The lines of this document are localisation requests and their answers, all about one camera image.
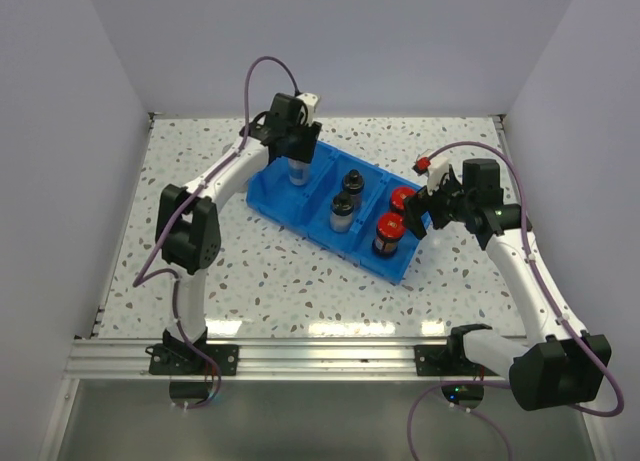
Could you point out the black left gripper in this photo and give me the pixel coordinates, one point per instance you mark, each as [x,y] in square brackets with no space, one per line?
[310,134]

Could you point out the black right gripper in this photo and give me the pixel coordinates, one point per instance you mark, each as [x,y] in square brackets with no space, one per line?
[418,204]

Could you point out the red-lid sauce jar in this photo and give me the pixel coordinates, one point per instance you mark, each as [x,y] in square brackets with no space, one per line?
[398,197]
[389,232]

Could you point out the black-cap clear shaker bottle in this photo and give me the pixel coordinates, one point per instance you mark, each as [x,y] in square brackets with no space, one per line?
[353,183]

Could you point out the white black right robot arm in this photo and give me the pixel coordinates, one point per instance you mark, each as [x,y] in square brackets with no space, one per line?
[561,364]

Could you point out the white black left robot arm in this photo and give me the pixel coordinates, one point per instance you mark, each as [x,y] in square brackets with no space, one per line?
[188,233]

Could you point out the blue three-compartment plastic bin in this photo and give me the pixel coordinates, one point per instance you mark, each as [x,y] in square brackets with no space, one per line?
[305,210]

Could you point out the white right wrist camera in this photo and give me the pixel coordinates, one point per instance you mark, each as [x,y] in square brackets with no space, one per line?
[434,167]

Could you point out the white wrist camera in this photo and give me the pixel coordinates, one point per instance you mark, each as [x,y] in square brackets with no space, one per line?
[310,103]
[434,167]

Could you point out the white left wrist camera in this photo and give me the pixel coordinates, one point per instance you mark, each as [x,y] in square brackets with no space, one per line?
[310,103]

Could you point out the aluminium mounting rail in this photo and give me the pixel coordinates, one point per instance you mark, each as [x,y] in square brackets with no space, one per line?
[294,359]

